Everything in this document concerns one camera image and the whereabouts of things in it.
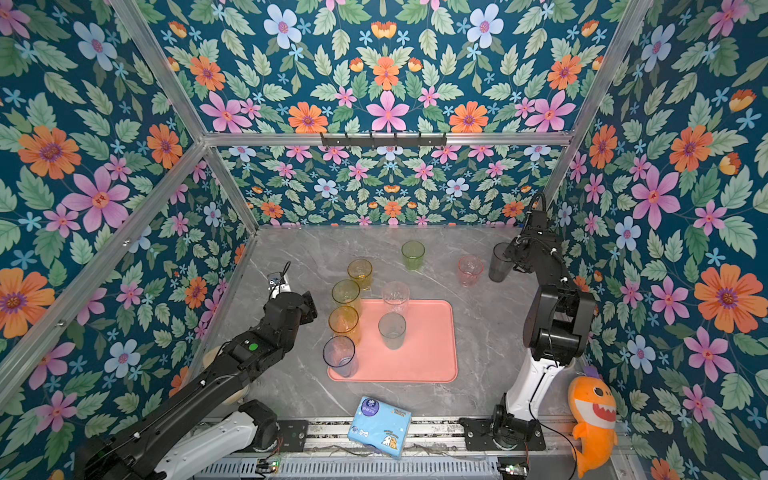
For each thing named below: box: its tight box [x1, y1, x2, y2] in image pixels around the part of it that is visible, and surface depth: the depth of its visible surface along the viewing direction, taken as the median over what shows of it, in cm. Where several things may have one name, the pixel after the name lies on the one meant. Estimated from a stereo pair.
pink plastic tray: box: [328, 299, 458, 383], surface depth 89 cm
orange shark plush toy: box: [567, 366, 618, 479], surface depth 72 cm
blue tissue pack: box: [347, 396, 412, 459], surface depth 72 cm
